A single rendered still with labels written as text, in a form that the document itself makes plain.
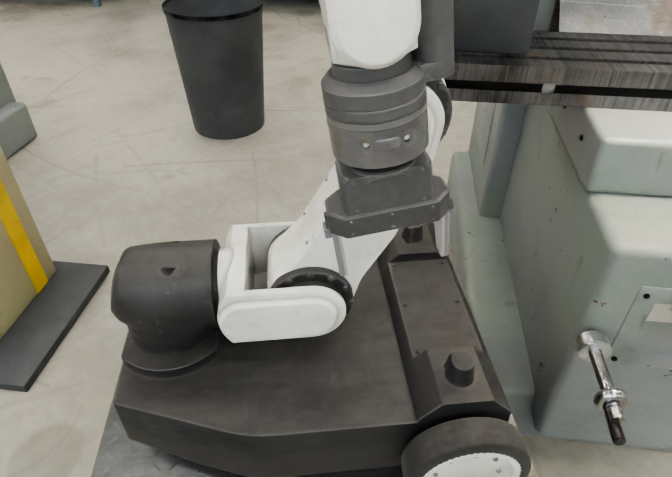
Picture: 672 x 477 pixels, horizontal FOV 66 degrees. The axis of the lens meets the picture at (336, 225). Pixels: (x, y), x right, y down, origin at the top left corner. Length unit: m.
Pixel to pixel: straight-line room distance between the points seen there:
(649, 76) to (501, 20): 0.30
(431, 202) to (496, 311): 1.10
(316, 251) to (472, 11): 0.61
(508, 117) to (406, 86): 1.31
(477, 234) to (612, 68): 0.82
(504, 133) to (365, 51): 1.38
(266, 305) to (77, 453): 0.93
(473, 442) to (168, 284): 0.52
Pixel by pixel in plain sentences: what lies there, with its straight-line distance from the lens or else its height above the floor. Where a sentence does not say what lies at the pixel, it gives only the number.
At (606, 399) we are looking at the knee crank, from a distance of 1.05.
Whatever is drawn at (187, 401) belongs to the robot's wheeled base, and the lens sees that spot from 0.92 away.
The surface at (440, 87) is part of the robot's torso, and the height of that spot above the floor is 1.05.
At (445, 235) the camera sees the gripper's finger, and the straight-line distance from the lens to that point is 0.54.
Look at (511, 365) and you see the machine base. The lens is 1.46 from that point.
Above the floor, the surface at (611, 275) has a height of 0.66.
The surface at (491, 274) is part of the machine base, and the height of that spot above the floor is 0.20.
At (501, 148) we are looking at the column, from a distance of 1.77.
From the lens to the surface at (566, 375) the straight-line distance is 1.26.
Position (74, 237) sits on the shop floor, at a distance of 2.32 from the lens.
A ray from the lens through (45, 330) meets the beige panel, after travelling 1.92.
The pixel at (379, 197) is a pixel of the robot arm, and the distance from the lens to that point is 0.48.
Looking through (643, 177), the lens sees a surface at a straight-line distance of 1.16.
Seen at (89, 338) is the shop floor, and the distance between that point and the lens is 1.88.
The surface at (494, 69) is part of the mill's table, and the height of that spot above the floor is 0.92.
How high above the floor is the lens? 1.31
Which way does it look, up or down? 38 degrees down
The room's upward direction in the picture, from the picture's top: straight up
